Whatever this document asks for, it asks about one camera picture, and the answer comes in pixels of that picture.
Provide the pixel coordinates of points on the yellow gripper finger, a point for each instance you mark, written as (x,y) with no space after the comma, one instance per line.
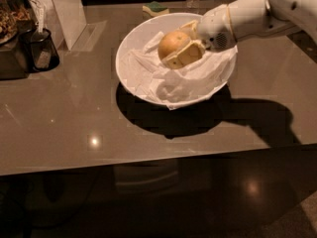
(190,27)
(184,55)

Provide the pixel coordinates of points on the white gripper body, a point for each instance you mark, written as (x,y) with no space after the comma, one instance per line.
(214,29)

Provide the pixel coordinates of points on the orange fruit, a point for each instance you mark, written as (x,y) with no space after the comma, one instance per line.
(171,42)

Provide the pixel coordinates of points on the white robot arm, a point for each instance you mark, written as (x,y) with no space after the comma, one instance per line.
(271,18)

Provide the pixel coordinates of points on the white bowl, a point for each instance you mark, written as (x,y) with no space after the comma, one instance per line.
(138,40)

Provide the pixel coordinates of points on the green yellow sponge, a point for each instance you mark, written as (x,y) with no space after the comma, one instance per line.
(154,9)

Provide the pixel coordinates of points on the white paper towel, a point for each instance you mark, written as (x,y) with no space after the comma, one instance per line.
(185,80)

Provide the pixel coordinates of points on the white utensil in cup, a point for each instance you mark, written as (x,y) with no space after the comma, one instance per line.
(41,17)

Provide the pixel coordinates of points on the black mesh cup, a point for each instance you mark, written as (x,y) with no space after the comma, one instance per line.
(40,49)

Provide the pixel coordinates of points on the glass jar of snacks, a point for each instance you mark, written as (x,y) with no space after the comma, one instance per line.
(13,14)

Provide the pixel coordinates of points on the dark metal box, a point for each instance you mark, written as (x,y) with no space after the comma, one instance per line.
(14,62)

